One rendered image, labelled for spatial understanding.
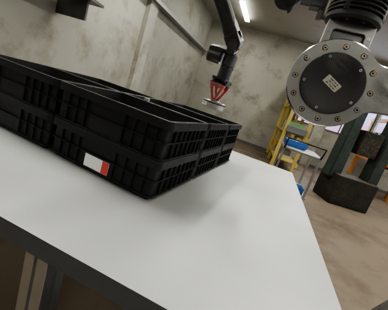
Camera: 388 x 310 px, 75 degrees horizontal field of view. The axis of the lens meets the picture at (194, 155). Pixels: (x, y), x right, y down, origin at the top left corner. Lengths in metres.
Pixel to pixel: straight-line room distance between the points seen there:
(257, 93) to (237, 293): 8.12
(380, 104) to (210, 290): 0.54
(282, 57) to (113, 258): 8.37
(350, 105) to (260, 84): 7.87
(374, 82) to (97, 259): 0.68
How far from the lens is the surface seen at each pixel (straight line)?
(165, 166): 0.70
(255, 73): 8.59
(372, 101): 0.71
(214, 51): 1.16
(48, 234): 0.55
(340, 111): 0.69
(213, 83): 1.12
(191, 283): 0.51
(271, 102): 8.47
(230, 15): 1.13
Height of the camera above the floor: 1.01
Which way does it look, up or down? 13 degrees down
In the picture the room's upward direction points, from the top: 18 degrees clockwise
